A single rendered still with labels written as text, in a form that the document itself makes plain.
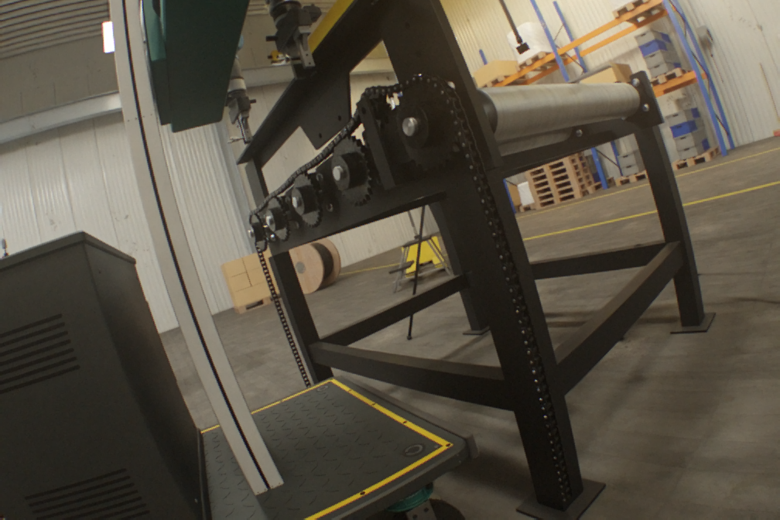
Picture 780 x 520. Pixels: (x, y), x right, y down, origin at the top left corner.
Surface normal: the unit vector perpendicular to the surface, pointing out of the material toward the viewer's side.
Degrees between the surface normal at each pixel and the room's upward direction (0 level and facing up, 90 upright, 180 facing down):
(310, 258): 90
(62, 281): 90
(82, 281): 90
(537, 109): 104
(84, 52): 90
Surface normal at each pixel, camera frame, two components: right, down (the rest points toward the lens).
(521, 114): 0.60, 0.16
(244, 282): 0.46, -0.15
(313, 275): -0.44, 0.15
